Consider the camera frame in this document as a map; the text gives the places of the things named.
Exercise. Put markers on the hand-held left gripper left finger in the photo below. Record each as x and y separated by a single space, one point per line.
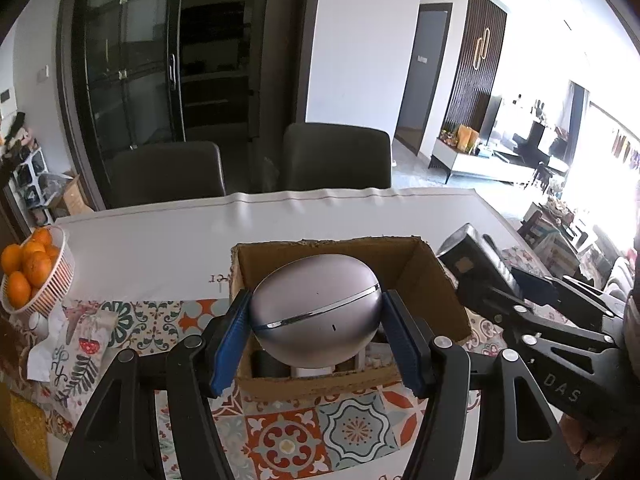
227 345

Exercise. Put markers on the white low console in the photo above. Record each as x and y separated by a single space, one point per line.
480 162

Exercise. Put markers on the white cube shelf rack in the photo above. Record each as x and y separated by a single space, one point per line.
32 187

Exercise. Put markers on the white slatted fruit basket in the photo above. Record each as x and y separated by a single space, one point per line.
55 285

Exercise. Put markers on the black television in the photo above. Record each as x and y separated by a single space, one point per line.
492 115

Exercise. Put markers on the dark glass sliding door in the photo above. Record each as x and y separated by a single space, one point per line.
130 60

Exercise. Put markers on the patterned fabric tissue cover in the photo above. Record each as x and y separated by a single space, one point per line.
80 355

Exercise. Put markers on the white wall switch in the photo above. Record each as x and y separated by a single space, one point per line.
43 72

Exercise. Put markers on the small white bottle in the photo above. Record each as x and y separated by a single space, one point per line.
39 324

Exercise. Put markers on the black rectangular device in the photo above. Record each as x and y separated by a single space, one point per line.
465 260

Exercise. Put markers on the cardboard box on floor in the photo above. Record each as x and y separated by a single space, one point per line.
72 195

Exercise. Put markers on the dark grey dining chair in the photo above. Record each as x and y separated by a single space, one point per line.
335 157
167 175

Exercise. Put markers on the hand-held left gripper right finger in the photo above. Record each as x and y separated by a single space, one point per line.
407 345

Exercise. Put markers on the pile of oranges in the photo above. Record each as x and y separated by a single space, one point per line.
30 265

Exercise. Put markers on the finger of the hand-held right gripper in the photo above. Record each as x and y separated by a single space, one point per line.
535 280
500 305

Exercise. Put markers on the person's right hand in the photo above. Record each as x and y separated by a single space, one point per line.
590 442

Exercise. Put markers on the yellow paper bag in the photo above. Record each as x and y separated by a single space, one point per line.
467 137

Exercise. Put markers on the cardboard box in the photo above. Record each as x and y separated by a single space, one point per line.
310 387
72 195

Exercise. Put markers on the pale silver oval case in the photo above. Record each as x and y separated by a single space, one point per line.
315 310

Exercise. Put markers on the dark grey room door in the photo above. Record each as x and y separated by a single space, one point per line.
425 70

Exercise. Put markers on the dark bags pile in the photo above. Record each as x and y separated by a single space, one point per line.
15 135

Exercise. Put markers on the white printed table cover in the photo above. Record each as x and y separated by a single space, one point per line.
150 245

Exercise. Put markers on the yellow textured box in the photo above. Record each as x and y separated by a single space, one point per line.
25 430

